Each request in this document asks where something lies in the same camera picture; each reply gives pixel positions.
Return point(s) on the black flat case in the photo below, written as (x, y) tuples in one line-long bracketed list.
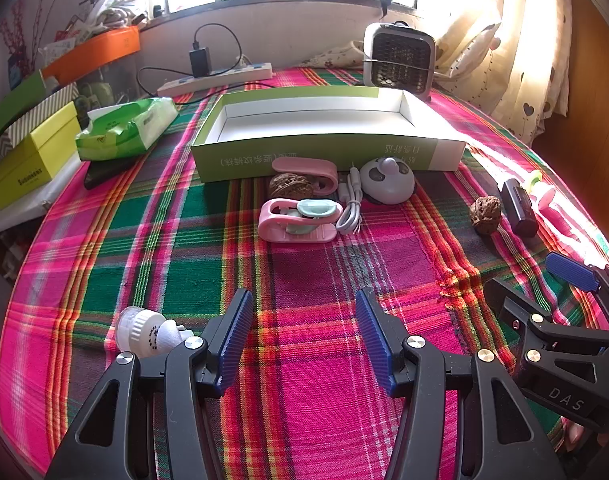
[(102, 175)]

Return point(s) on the wooden cabinet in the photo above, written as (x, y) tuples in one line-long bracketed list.
[(594, 125)]

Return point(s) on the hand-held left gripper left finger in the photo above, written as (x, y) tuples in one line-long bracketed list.
[(237, 340)]

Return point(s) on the pink flower branches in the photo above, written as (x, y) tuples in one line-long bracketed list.
[(17, 25)]

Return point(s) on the plaid blanket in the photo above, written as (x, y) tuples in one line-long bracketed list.
[(304, 270)]

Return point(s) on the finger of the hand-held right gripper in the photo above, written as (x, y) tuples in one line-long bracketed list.
[(504, 305), (569, 269)]

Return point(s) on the green tissue pack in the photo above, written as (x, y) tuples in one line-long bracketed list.
[(129, 127)]

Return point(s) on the person's right hand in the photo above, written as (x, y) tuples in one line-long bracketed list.
[(576, 434)]

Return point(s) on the yellow-green cardboard box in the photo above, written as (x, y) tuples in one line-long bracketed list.
[(34, 165)]

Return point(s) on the brown walnut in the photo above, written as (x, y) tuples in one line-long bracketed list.
[(289, 186), (484, 215)]

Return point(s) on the green box lid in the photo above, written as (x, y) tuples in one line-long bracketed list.
[(14, 102)]

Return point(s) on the cream heart-print curtain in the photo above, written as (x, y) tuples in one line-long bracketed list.
[(534, 60)]

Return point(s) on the plain pink clip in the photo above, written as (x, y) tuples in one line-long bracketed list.
[(304, 166)]

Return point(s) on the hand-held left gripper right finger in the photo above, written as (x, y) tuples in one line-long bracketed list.
[(372, 335)]

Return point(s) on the black charger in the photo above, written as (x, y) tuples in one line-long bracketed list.
[(200, 62)]

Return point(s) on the white panda-shaped gadget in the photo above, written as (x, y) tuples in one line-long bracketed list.
[(389, 185)]

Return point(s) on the white power strip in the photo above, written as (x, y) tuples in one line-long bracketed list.
[(219, 77)]

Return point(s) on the black window latch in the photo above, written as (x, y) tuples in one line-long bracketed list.
[(392, 0)]

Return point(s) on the white desktop fan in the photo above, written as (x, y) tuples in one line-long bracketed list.
[(399, 60)]

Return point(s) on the pink clip with teal insert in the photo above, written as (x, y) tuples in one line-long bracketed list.
[(272, 220)]

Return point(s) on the pile of bags and papers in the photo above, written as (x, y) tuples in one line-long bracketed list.
[(104, 10)]

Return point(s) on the black rectangular device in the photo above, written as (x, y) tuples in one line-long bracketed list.
[(519, 210)]

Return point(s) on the clear plastic storage bin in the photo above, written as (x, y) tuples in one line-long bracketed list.
[(104, 85)]

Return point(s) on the green and white round gadget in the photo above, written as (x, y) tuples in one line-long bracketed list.
[(541, 192)]

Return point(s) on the green cardboard box tray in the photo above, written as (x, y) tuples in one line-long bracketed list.
[(309, 160)]

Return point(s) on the orange box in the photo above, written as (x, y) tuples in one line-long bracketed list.
[(99, 50)]

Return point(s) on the grey striped box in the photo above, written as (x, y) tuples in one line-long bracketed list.
[(39, 117)]

